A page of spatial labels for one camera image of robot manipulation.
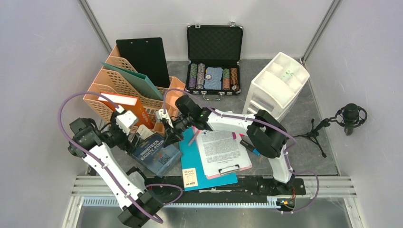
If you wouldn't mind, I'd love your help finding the orange Good Morning book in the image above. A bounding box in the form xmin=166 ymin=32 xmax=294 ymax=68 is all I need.
xmin=101 ymin=92 xmax=154 ymax=130

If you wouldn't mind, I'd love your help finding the black clipboard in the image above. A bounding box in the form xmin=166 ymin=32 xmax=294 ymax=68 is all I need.
xmin=115 ymin=37 xmax=170 ymax=88

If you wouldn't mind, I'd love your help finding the aluminium slotted rail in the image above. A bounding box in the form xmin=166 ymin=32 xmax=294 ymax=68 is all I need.
xmin=82 ymin=196 xmax=280 ymax=209

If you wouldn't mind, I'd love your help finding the peach plastic file organizer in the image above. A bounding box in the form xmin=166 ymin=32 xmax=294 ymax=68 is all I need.
xmin=83 ymin=45 xmax=185 ymax=136

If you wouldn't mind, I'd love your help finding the black microphone on tripod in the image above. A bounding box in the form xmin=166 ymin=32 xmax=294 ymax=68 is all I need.
xmin=291 ymin=103 xmax=368 ymax=158

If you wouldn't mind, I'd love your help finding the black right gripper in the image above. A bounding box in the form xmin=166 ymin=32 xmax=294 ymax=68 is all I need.
xmin=163 ymin=114 xmax=193 ymax=147

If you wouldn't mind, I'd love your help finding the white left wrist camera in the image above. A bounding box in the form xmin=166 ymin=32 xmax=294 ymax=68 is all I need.
xmin=116 ymin=105 xmax=139 ymax=135

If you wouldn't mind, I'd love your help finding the teal folder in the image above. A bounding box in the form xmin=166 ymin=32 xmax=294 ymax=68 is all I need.
xmin=103 ymin=63 xmax=163 ymax=101

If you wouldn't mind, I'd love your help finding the clear pink pen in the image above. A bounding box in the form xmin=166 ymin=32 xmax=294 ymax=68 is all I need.
xmin=188 ymin=130 xmax=201 ymax=146

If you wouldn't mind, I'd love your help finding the Nineteen Eighty-Four dark book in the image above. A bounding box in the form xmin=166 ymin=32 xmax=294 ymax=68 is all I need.
xmin=130 ymin=133 xmax=182 ymax=178

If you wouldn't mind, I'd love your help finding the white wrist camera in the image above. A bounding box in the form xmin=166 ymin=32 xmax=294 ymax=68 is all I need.
xmin=116 ymin=105 xmax=139 ymax=135
xmin=155 ymin=109 xmax=171 ymax=122

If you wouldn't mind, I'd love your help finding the pink clipboard with paper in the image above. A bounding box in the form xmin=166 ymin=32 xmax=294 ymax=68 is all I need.
xmin=194 ymin=130 xmax=252 ymax=179

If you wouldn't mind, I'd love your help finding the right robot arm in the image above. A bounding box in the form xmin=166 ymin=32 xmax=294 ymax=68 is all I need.
xmin=156 ymin=95 xmax=295 ymax=194

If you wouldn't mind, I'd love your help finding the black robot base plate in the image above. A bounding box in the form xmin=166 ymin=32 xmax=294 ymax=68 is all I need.
xmin=145 ymin=176 xmax=307 ymax=196

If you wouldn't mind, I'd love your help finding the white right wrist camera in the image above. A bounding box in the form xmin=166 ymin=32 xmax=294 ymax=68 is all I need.
xmin=155 ymin=109 xmax=171 ymax=122

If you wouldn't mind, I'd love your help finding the blue plastic folder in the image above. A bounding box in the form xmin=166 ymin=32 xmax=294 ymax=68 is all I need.
xmin=179 ymin=129 xmax=238 ymax=191

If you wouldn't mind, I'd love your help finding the white drawer organizer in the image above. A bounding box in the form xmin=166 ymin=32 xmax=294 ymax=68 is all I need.
xmin=242 ymin=52 xmax=310 ymax=122

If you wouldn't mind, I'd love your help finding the black poker chip case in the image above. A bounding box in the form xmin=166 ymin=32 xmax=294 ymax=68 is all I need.
xmin=185 ymin=22 xmax=244 ymax=97

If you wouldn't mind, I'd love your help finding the black blue-capped highlighter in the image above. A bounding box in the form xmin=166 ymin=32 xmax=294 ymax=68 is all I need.
xmin=240 ymin=140 xmax=260 ymax=156

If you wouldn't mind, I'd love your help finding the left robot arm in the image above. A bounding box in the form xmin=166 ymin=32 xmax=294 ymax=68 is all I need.
xmin=68 ymin=118 xmax=163 ymax=228

